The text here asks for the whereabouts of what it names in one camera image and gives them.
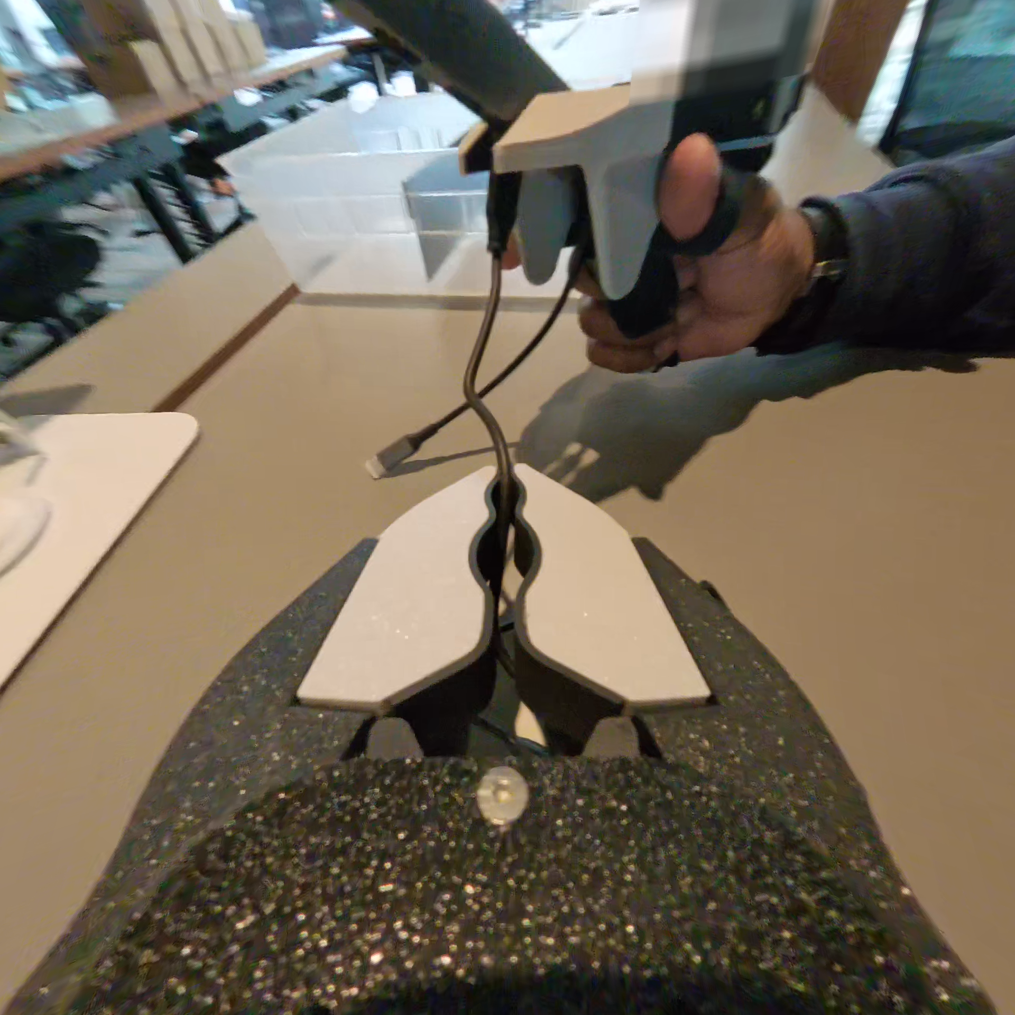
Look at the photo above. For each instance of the person's right hand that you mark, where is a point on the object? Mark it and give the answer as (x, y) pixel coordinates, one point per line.
(752, 277)

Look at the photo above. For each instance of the person's right forearm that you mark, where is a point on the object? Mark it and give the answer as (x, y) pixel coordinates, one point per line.
(911, 254)

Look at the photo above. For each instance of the stack of cardboard boxes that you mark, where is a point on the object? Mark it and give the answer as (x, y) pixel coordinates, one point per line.
(182, 41)

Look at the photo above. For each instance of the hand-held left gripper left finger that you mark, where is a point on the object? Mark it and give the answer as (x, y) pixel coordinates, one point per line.
(403, 619)

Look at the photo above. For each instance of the black mesh office chair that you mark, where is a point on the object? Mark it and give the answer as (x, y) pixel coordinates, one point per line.
(951, 72)

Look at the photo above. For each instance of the wooden support post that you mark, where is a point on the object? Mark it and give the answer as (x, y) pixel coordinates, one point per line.
(856, 48)

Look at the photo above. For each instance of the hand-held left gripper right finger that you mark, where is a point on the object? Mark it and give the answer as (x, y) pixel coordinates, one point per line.
(603, 619)

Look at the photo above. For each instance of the wooden top office desk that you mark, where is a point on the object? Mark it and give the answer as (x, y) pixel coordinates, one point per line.
(158, 112)

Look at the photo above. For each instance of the clear plastic bin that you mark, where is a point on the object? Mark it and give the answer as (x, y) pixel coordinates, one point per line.
(332, 206)

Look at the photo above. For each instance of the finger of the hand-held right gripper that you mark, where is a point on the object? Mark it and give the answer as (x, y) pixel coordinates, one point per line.
(570, 131)
(547, 230)

